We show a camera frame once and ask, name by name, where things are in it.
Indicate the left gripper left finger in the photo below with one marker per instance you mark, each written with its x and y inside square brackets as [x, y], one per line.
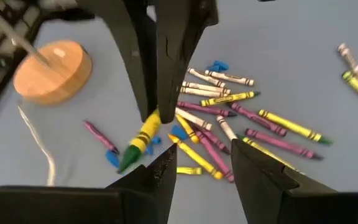
[154, 193]

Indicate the blue-grey table mat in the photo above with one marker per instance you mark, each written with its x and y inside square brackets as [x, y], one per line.
[291, 46]

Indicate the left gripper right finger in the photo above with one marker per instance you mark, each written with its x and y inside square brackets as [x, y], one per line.
[266, 193]

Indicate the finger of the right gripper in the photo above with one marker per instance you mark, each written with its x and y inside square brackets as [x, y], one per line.
[135, 46]
[179, 46]

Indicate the white-shade wooden-base table lamp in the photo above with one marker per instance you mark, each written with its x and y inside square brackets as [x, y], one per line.
[54, 74]

